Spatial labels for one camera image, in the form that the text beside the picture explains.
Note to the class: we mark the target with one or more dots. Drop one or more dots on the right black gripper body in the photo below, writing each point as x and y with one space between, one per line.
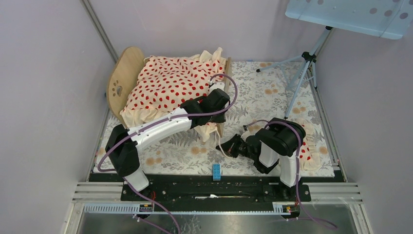
238 146

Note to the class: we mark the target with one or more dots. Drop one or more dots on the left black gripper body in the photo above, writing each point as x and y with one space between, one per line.
218 118

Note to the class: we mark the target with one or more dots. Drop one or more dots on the large strawberry print cushion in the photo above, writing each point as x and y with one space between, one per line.
166 82

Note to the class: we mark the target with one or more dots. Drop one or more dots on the wooden pet bed frame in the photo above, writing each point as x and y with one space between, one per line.
124 77

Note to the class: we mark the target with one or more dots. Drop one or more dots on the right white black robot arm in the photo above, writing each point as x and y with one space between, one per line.
277 143

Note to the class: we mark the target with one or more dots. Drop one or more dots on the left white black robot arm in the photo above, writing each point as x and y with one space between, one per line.
125 144

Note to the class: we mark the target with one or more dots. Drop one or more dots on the blue toy brick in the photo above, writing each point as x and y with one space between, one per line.
216 172

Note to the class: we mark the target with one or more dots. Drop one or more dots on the floral table mat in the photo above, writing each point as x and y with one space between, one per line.
262 96

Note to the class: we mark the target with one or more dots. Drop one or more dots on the small strawberry print pillow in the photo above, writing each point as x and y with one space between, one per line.
310 160

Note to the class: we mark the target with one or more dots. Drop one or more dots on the grey tripod stand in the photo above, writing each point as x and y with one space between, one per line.
305 73

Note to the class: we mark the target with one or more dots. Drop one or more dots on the light blue perforated tray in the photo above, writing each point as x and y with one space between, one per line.
389 19

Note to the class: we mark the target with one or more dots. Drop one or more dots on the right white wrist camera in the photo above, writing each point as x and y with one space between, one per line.
247 134

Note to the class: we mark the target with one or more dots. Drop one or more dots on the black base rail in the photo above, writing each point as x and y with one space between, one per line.
200 193

